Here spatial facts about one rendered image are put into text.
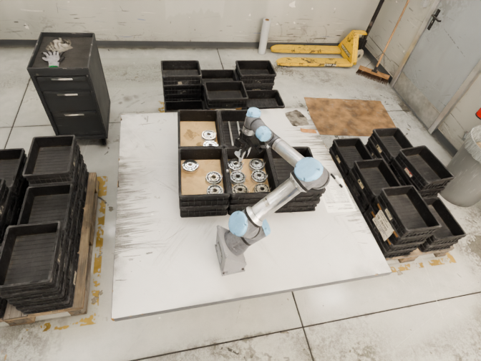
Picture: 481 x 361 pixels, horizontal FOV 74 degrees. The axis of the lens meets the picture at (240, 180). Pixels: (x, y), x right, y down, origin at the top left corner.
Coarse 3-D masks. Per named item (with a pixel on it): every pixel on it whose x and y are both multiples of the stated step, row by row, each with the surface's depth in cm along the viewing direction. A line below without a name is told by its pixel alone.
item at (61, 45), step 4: (56, 40) 278; (60, 40) 279; (64, 40) 279; (68, 40) 283; (48, 44) 273; (52, 44) 275; (56, 44) 275; (60, 44) 276; (64, 44) 277; (68, 44) 279; (48, 48) 272; (52, 48) 271; (56, 48) 271; (60, 48) 274; (64, 48) 274; (68, 48) 276
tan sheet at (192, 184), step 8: (184, 160) 212; (200, 160) 214; (208, 160) 214; (216, 160) 215; (200, 168) 209; (208, 168) 210; (216, 168) 211; (184, 176) 203; (192, 176) 204; (200, 176) 205; (184, 184) 199; (192, 184) 200; (200, 184) 201; (184, 192) 195; (192, 192) 196; (200, 192) 197
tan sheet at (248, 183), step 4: (228, 160) 217; (244, 160) 218; (248, 160) 219; (244, 164) 216; (248, 164) 217; (244, 168) 214; (248, 168) 214; (264, 168) 216; (244, 172) 211; (248, 172) 212; (252, 172) 212; (264, 172) 214; (248, 176) 209; (248, 180) 207; (232, 184) 204; (244, 184) 205; (248, 184) 205; (252, 184) 205; (248, 188) 203; (252, 188) 203; (252, 192) 201
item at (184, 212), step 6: (180, 210) 195; (186, 210) 193; (192, 210) 194; (198, 210) 195; (204, 210) 196; (210, 210) 196; (216, 210) 197; (222, 210) 197; (180, 216) 197; (186, 216) 197; (192, 216) 198; (198, 216) 198; (204, 216) 199
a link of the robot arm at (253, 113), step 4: (252, 108) 171; (256, 108) 172; (248, 112) 169; (252, 112) 169; (256, 112) 169; (260, 112) 170; (248, 116) 170; (252, 116) 169; (256, 116) 169; (260, 116) 171; (248, 120) 171; (252, 120) 169; (244, 124) 176; (248, 124) 172; (248, 128) 175
